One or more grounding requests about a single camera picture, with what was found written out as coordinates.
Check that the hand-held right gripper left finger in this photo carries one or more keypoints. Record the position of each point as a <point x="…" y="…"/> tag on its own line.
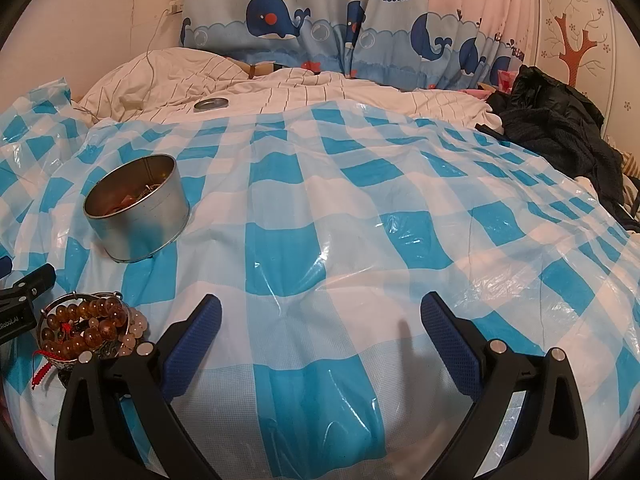
<point x="195" y="345"/>

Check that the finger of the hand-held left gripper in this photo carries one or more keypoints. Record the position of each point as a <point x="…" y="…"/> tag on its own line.
<point x="37" y="277"/>

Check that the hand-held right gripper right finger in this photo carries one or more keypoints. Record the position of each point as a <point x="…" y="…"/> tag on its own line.
<point x="450" y="345"/>

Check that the round metal tin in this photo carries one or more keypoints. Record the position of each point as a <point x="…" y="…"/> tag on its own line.
<point x="145" y="230"/>

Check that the silver bangle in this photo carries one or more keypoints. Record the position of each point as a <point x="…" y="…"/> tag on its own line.
<point x="60" y="358"/>

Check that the blue white checkered plastic sheet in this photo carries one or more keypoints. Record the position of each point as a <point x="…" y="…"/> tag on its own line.
<point x="320" y="240"/>

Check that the round metal tin lid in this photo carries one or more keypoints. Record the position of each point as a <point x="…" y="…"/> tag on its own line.
<point x="210" y="105"/>

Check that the black clothing pile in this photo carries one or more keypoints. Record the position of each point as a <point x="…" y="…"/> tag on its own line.
<point x="550" y="120"/>

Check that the white striped duvet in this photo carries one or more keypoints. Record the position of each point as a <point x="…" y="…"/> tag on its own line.
<point x="280" y="90"/>

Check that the pink cloth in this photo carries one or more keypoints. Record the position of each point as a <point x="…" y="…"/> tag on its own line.
<point x="505" y="80"/>

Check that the white wall power strip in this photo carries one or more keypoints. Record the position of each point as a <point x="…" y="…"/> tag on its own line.
<point x="177" y="2"/>

